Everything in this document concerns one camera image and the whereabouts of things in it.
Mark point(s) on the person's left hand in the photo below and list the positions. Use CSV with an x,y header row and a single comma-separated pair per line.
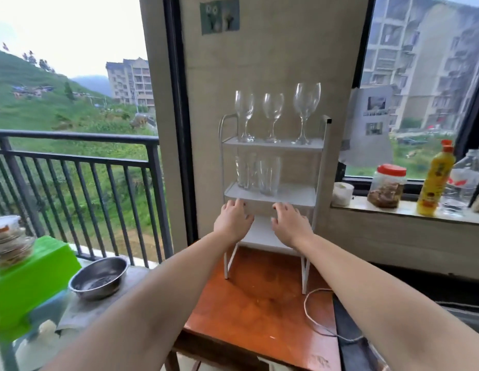
x,y
231,224

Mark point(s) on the person's right hand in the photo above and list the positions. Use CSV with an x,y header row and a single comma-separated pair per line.
x,y
291,227

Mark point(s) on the person's right thumb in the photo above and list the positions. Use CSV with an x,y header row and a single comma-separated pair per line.
x,y
274,223

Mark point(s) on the person's left thumb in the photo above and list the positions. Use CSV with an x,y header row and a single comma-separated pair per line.
x,y
250,219

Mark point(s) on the person's left forearm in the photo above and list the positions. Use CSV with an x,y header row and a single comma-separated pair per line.
x,y
146,305

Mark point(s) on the person's right forearm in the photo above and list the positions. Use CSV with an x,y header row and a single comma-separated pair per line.
x,y
378,305

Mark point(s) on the white metal three-tier rack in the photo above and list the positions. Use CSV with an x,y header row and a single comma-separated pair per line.
x,y
272,193

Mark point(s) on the clear glass tumbler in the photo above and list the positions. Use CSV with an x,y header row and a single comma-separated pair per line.
x,y
269,175
245,171

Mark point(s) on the small white cup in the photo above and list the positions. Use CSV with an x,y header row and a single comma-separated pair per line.
x,y
342,195

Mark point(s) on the narrow clear wine glass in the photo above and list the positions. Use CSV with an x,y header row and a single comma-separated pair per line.
x,y
244,108

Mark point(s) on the short clear wine glass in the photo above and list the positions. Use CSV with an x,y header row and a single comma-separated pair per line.
x,y
273,108

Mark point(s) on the clear jar with red lid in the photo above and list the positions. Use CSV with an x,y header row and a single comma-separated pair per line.
x,y
386,189

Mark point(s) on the large clear wine glass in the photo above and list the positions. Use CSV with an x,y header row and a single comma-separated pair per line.
x,y
306,100

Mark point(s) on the white paper sheet with pictures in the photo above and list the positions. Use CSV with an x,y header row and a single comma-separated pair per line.
x,y
369,127

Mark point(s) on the black flat panel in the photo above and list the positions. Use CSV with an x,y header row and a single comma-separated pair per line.
x,y
349,343

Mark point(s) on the stainless steel bowl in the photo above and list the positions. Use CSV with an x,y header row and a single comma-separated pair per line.
x,y
98,280

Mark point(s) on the black metal balcony railing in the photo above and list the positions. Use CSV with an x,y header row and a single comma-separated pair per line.
x,y
89,181

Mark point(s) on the yellow bottle with orange cap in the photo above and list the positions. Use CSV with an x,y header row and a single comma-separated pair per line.
x,y
434,181

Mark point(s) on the distant grey apartment building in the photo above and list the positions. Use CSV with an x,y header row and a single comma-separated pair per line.
x,y
129,81

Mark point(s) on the clear plastic water bottle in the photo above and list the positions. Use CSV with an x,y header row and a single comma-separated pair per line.
x,y
461,185

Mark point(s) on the large unfinished concrete building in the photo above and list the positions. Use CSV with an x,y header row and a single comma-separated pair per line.
x,y
425,61

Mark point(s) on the blue plastic stool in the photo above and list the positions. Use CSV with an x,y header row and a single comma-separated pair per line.
x,y
46,309

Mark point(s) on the green plastic stool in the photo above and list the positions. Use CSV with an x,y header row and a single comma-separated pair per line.
x,y
27,282

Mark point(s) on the stack of small dishes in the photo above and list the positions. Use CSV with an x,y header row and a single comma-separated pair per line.
x,y
9,243

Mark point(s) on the grey adhesive wall hook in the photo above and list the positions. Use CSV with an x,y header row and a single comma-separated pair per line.
x,y
230,14

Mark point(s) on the green adhesive wall hook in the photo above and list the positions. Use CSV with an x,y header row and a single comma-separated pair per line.
x,y
210,17

